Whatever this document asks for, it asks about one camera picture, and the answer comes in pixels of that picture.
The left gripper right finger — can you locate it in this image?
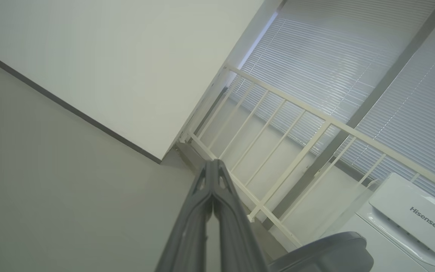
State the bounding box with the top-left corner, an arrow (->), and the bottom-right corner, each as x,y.
213,159 -> 269,272

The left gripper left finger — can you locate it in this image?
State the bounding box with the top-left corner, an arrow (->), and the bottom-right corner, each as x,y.
155,159 -> 214,272

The grey washing machine door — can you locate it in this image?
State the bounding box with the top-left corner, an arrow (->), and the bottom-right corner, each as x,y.
268,232 -> 375,272

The white front-load washing machine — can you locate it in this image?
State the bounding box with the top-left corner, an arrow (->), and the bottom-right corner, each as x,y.
331,173 -> 435,272

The white metal railing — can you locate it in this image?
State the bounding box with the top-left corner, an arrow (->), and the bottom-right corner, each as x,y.
178,64 -> 435,248

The white window blind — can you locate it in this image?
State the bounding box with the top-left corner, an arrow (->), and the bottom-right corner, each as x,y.
348,8 -> 435,212
228,0 -> 435,155

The grey window frame post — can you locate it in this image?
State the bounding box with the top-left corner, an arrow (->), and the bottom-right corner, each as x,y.
262,0 -> 435,229

